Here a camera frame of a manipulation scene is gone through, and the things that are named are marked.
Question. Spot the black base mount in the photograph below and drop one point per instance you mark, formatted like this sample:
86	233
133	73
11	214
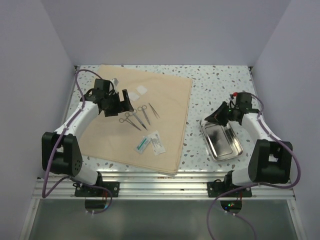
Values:
107	188
217	188

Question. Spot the steel surgical scissors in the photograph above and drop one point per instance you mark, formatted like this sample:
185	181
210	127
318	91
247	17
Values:
143	110

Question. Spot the steel forceps left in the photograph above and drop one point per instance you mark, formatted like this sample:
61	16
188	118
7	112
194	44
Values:
127	120

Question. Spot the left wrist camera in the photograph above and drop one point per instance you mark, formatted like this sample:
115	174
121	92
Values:
115	81

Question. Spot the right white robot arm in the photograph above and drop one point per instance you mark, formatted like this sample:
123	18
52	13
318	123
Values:
270	162

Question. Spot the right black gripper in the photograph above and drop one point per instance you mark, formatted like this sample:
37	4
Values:
218	115

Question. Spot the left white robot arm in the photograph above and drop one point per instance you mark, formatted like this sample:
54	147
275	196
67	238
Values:
60	149

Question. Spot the green suture packet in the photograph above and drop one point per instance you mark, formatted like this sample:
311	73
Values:
140	148

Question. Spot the beige cloth drape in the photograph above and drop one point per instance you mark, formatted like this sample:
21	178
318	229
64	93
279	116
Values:
108	139

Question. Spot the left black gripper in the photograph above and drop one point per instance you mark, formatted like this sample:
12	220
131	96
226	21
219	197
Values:
121	106

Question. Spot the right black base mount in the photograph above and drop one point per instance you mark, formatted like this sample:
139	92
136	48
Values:
217	188

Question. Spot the steel tweezers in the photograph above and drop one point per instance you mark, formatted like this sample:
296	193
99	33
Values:
154	111

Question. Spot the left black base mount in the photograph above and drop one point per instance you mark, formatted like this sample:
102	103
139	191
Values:
107	188

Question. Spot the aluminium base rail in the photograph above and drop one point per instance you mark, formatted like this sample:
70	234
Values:
156	186

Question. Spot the stainless steel tray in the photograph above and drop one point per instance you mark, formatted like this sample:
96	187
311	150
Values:
221	141

